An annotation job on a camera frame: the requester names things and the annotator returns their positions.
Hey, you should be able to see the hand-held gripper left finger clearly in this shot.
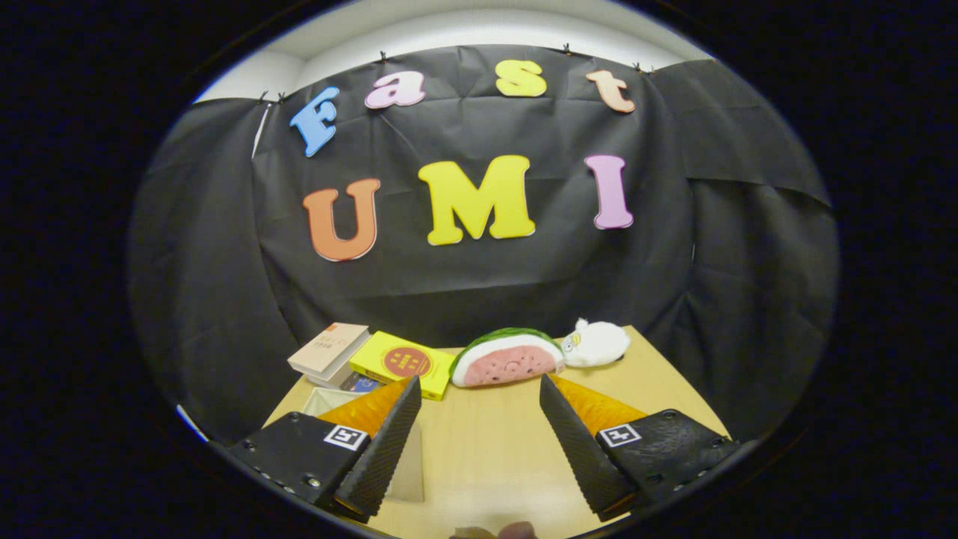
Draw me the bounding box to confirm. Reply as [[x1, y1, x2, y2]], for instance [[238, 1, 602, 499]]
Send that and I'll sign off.
[[227, 376, 422, 523]]

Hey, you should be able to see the watermelon slice plush toy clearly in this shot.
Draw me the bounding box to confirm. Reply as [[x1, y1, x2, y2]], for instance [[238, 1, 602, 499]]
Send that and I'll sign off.
[[451, 327, 566, 389]]

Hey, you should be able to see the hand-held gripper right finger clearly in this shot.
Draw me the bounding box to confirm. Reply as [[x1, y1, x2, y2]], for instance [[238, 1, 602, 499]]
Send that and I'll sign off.
[[539, 373, 742, 523]]

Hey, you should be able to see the beige cardboard storage box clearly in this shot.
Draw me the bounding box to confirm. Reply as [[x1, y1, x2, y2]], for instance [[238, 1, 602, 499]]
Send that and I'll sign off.
[[303, 387, 426, 504]]

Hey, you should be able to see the yellow book with red circle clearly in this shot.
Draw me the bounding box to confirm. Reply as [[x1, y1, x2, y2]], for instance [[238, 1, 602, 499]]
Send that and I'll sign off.
[[350, 331, 456, 401]]

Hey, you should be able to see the white plush toy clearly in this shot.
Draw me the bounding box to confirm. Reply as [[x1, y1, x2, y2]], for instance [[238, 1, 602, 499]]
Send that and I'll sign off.
[[561, 318, 632, 368]]

